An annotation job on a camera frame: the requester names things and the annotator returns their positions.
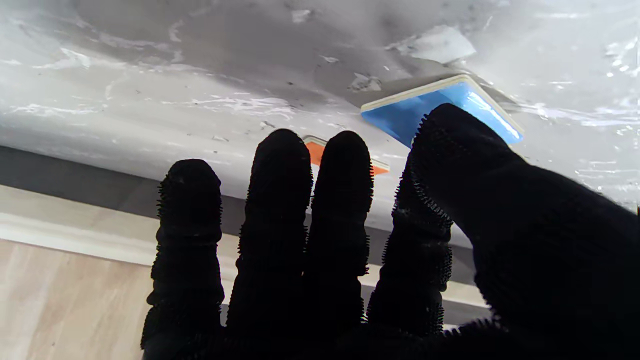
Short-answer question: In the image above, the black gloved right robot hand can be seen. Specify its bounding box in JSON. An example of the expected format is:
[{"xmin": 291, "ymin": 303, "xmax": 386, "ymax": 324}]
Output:
[{"xmin": 141, "ymin": 103, "xmax": 640, "ymax": 360}]

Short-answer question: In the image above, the orange-red rectangle puzzle piece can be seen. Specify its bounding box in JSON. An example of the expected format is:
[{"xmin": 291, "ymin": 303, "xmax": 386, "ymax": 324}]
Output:
[{"xmin": 302, "ymin": 135, "xmax": 390, "ymax": 176}]

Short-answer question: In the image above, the blue diamond puzzle piece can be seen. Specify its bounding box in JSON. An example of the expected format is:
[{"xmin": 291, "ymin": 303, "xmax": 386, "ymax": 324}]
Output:
[{"xmin": 360, "ymin": 74, "xmax": 525, "ymax": 148}]

